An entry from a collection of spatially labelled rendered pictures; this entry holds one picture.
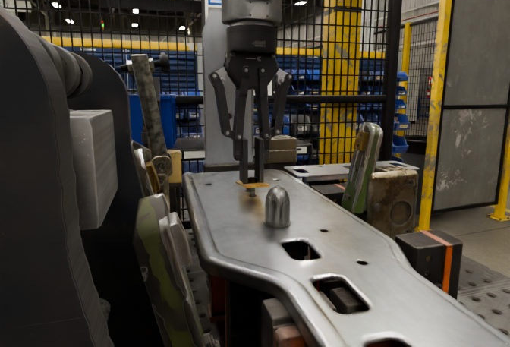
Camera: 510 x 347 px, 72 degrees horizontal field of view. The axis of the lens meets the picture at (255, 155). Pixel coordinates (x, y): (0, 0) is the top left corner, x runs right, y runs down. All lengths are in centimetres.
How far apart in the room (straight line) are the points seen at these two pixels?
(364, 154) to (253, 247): 25
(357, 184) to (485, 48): 307
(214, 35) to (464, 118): 288
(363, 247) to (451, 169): 307
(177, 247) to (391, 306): 18
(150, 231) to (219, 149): 63
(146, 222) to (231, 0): 39
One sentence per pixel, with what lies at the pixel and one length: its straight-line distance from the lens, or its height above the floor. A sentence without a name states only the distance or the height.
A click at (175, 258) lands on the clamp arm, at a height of 107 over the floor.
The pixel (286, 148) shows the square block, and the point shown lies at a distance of 83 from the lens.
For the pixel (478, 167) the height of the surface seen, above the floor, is 51.
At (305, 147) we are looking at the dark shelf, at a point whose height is 102.
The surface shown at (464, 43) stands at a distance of 339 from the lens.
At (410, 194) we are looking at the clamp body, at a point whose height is 101.
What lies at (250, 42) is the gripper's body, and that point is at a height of 123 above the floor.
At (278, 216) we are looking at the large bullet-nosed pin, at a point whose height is 101.
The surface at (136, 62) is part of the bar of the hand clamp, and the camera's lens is 52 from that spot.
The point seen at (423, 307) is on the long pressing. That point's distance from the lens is 33.
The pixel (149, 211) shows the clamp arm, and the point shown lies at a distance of 21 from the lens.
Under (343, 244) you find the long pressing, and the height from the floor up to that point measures 100.
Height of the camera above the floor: 116
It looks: 10 degrees down
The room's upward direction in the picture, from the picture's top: straight up
